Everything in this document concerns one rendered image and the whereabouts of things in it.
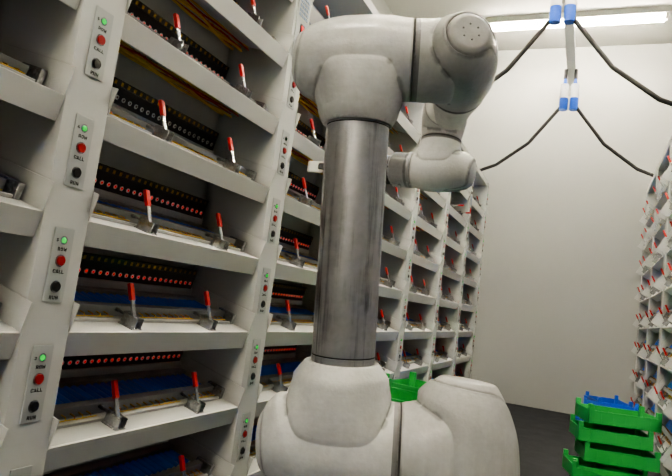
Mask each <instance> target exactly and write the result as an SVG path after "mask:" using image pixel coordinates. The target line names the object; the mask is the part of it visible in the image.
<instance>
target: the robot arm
mask: <svg viewBox="0 0 672 476"><path fill-rule="evenodd" d="M414 28H415V31H414ZM413 45H414V46H413ZM497 66H498V48H497V41H496V37H495V34H494V31H493V29H492V27H491V26H490V24H489V23H488V21H487V20H486V19H485V18H483V17H482V16H480V15H478V14H476V13H473V12H458V13H453V14H450V15H447V16H445V17H443V18H410V17H402V16H397V15H380V14H366V15H345V16H338V17H333V18H329V19H325V20H322V21H320V22H317V23H314V24H312V25H310V26H308V27H307V28H305V29H304V30H303V31H302V32H300V33H299V35H298V36H297V38H296V40H295V44H294V48H293V54H292V76H293V80H294V82H295V84H296V86H297V89H298V90H299V91H300V92H301V93H302V94H303V95H304V96H305V97H306V98H308V99H312V100H315V102H316V105H317V109H318V115H319V117H320V119H321V121H322V123H323V125H324V126H326V127H327V129H326V137H325V152H324V161H308V168H307V172H309V173H323V181H322V196H321V210H320V220H321V221H320V236H319V250H318V265H317V280H316V294H315V309H314V323H313V338H312V353H311V356H310V357H307V358H305V359H304V360H303V361H302V362H301V363H300V364H299V366H298V367H297V368H296V369H295V370H294V372H293V376H292V380H291V383H290V386H289V390H288V391H281V392H278V393H277V394H275V395H274V396H273V397H272V398H271V399H270V400H269V401H268V402H267V404H266V405H265V408H264V409H263V411H262V412H261V414H260V416H259V419H258V422H257V428H256V439H255V450H256V460H257V464H258V467H259V469H260V470H261V471H262V472H263V473H264V474H265V475H266V476H520V456H519V444H518V438H517V434H516V429H515V426H514V422H513V419H512V416H511V413H510V411H509V409H508V407H507V405H506V403H505V401H504V399H503V397H502V395H501V393H500V391H499V389H498V388H497V387H496V386H495V385H493V384H490V383H486V382H482V381H478V380H474V379H469V378H463V377H458V376H451V375H441V376H439V377H437V378H435V379H431V380H429V381H428V382H426V383H425V384H424V385H423V386H421V387H420V388H419V390H418V394H417V400H414V401H407V402H393V401H391V392H390V386H389V378H388V376H387V375H386V373H385V372H384V370H383V369H382V367H381V366H380V365H379V364H378V363H377V362H375V349H376V333H377V316H378V300H379V284H380V267H381V251H382V235H383V219H384V202H385V186H386V184H391V185H392V186H393V187H400V188H401V187H403V188H416V189H420V190H423V191H428V192H455V191H462V190H466V189H468V188H470V187H471V186H472V184H473V182H474V180H475V176H476V167H477V164H476V159H475V158H474V157H472V156H471V155H470V154H468V153H466V152H463V151H461V143H462V138H463V135H464V130H465V128H466V125H467V119H468V118H469V116H470V115H471V114H472V113H473V112H474V111H475V110H476V109H477V108H478V107H479V106H480V104H481V103H482V102H483V100H484V98H485V96H486V95H487V94H488V92H489V91H490V89H491V87H492V85H493V82H494V79H495V75H496V72H497ZM411 78H412V79H411ZM410 92H411V97H410ZM402 102H419V103H424V105H423V111H422V126H421V131H422V135H421V143H420V146H419V148H418V151H417V153H413V152H410V153H401V152H395V153H393V154H392V156H391V155H387V153H388V137H389V130H390V129H391V128H392V127H393V126H394V124H395V122H396V121H397V119H398V116H399V112H400V110H401V107H402Z"/></svg>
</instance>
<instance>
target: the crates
mask: <svg viewBox="0 0 672 476"><path fill-rule="evenodd" d="M618 397H619V396H618V395H615V396H614V399H612V398H605V397H598V396H591V395H589V391H586V393H585V395H584V402H583V403H581V398H580V397H576V403H575V414H570V425H569V431H570V432H571V433H572V434H573V435H574V436H575V449H574V450H575V451H576V452H577V453H578V454H579V455H580V456H573V455H568V452H569V450H568V449H564V448H563V459H562V467H563V468H564V469H565V470H566V471H567V472H568V473H569V475H570V476H648V471H650V472H656V473H660V462H661V461H660V458H661V453H659V452H654V455H653V454H652V453H650V452H649V451H651V452H653V444H654V432H657V433H662V415H663V414H661V413H656V417H654V416H652V415H649V414H647V413H645V407H644V406H639V404H636V403H635V408H634V407H633V402H631V401H629V404H627V403H625V402H622V401H620V400H618ZM579 417H580V418H581V419H579ZM642 430H643V431H648V435H647V434H645V433H644V432H642ZM639 470H642V471H639Z"/></svg>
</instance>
